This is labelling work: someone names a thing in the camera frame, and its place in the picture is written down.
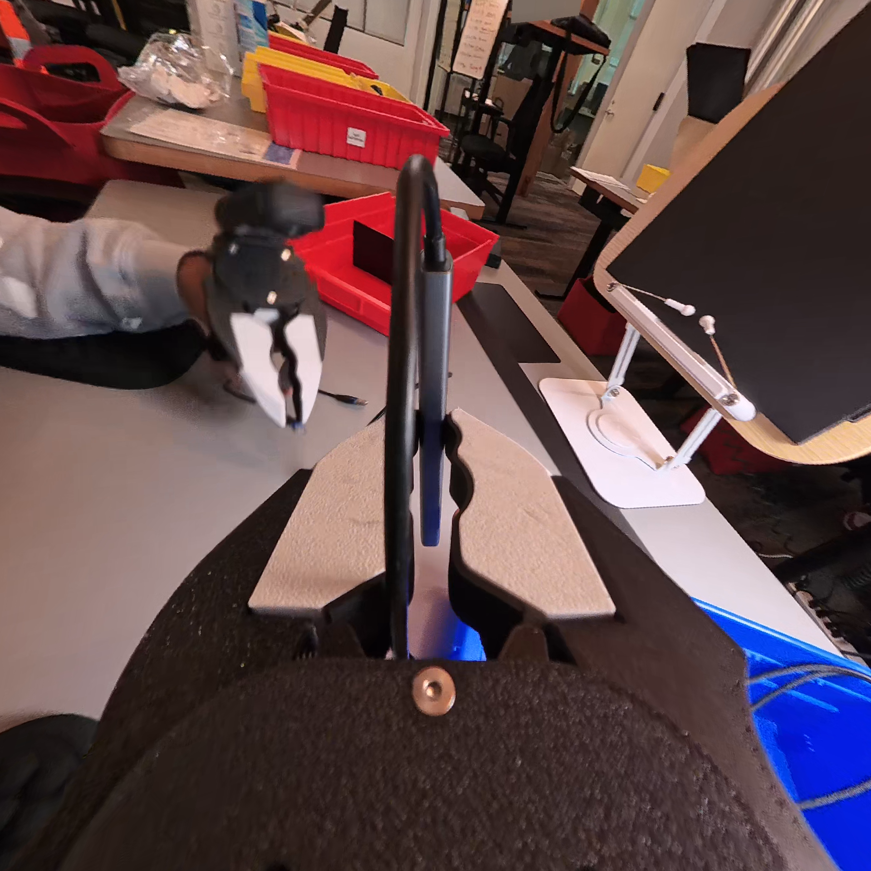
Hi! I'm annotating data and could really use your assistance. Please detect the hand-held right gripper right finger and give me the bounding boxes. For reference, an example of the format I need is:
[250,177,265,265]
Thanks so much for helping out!
[445,407,617,624]

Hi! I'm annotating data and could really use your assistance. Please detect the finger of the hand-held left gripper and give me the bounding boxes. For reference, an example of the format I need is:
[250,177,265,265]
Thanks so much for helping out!
[230,308,292,430]
[281,313,329,424]

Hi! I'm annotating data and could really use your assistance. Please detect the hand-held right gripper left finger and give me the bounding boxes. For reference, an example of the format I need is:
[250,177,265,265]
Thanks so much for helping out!
[248,408,421,619]

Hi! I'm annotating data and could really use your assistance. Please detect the black cable blue plugs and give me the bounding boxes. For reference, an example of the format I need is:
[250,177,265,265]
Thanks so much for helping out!
[289,389,369,433]

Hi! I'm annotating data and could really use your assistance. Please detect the black usb hub cable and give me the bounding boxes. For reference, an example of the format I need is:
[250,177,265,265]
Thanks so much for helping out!
[383,154,450,660]

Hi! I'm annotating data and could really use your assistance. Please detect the grey usb hub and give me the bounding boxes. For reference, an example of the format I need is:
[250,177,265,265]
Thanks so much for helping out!
[416,250,455,549]

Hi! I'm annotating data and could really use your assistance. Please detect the red plastic bin black divider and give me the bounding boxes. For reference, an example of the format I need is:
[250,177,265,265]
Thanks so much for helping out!
[289,192,500,337]

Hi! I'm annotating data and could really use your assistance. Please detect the blue plastic bin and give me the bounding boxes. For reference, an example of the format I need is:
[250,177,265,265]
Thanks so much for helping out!
[693,597,871,871]

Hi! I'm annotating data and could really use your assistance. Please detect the person's left forearm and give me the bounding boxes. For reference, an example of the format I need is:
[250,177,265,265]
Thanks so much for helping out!
[0,206,200,339]

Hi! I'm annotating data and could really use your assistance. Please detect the person's left hand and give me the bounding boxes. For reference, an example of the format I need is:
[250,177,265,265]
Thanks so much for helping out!
[177,250,215,343]

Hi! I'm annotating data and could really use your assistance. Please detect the wooden edged desk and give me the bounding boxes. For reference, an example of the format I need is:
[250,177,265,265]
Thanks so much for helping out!
[101,94,486,220]

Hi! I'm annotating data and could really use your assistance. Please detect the paper sheet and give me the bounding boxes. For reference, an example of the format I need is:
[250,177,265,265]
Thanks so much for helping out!
[128,108,302,166]

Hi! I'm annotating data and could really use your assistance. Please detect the red plastic bin white label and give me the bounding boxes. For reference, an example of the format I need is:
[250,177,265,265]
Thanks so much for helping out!
[260,64,450,170]

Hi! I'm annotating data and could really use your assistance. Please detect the long yellow plastic bin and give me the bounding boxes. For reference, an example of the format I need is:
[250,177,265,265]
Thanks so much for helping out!
[241,45,411,114]

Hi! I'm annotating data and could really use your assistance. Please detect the crumpled clear plastic wrap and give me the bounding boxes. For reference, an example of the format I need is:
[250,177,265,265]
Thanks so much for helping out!
[118,30,234,110]

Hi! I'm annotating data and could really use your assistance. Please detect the red storage crate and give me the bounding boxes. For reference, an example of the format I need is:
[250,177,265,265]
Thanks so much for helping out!
[557,277,627,357]

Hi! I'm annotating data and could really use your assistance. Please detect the red felt tote bag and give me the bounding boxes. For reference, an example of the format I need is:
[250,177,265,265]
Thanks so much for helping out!
[0,44,138,186]

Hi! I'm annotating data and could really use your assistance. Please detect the black office chair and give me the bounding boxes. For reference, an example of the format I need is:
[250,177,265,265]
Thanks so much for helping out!
[455,88,547,200]

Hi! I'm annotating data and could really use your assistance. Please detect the white power strip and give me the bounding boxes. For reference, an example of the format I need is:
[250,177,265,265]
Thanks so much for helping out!
[791,587,866,660]

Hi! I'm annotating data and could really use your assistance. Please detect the whiteboard with writing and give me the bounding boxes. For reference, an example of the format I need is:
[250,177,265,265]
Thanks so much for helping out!
[451,0,510,80]

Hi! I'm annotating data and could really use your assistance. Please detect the orange traffic cone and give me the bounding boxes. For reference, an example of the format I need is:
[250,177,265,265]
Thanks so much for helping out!
[0,0,33,66]

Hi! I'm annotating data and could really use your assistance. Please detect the black faced wooden board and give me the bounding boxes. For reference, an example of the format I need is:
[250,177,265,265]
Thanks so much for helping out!
[592,29,871,468]

